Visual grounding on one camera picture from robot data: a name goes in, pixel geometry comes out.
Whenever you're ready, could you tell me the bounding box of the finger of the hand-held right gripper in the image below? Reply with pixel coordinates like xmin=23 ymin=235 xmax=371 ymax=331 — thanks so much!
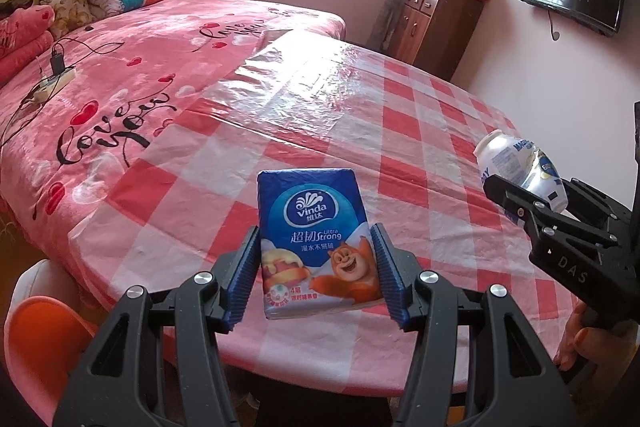
xmin=482 ymin=174 xmax=566 ymax=234
xmin=562 ymin=178 xmax=631 ymax=233

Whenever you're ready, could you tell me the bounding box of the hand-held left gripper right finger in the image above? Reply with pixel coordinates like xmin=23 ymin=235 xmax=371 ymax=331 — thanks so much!
xmin=370 ymin=223 xmax=563 ymax=427

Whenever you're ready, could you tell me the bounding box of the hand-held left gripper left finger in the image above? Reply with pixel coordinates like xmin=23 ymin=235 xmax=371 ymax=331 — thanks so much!
xmin=52 ymin=227 xmax=263 ymax=427

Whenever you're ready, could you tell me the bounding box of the white plastic bottle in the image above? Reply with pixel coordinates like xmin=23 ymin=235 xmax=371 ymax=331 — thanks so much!
xmin=475 ymin=130 xmax=568 ymax=212

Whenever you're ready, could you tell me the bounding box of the blue tissue pack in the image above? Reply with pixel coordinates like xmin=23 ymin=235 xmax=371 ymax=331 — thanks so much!
xmin=257 ymin=167 xmax=388 ymax=320

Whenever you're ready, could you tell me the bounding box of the orange plastic bucket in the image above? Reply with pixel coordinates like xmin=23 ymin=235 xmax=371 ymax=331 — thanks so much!
xmin=7 ymin=297 xmax=101 ymax=427

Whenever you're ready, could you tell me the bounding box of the person's right hand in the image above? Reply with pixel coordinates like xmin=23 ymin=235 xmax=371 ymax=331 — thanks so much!
xmin=557 ymin=302 xmax=640 ymax=373

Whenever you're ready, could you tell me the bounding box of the pink checkered tablecloth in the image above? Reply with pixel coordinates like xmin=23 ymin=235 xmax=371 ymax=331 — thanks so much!
xmin=67 ymin=29 xmax=601 ymax=403

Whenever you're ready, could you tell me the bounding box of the wooden cabinet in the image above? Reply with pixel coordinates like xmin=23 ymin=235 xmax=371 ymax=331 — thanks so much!
xmin=387 ymin=0 xmax=486 ymax=80

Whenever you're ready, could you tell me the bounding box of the white printed plastic bag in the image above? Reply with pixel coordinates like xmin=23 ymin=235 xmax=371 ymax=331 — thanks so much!
xmin=4 ymin=259 xmax=76 ymax=323

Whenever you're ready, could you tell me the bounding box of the bed with pink blanket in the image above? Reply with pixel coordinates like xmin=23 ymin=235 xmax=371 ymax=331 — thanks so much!
xmin=0 ymin=0 xmax=348 ymax=258

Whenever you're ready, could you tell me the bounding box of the white power strip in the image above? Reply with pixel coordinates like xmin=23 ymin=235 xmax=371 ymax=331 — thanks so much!
xmin=30 ymin=67 xmax=77 ymax=102

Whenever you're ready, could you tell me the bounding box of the golden floral pillow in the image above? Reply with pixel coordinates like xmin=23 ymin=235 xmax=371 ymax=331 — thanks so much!
xmin=40 ymin=0 xmax=96 ymax=40

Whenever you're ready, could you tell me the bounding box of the folded pink lettered blanket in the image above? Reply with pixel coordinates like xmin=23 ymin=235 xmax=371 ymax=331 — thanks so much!
xmin=0 ymin=4 xmax=56 ymax=88

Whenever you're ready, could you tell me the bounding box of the dark brown cloth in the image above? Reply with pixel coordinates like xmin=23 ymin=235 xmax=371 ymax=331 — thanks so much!
xmin=0 ymin=0 xmax=41 ymax=20

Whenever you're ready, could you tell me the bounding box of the black cable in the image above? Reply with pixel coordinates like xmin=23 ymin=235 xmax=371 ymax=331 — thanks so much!
xmin=0 ymin=34 xmax=126 ymax=148

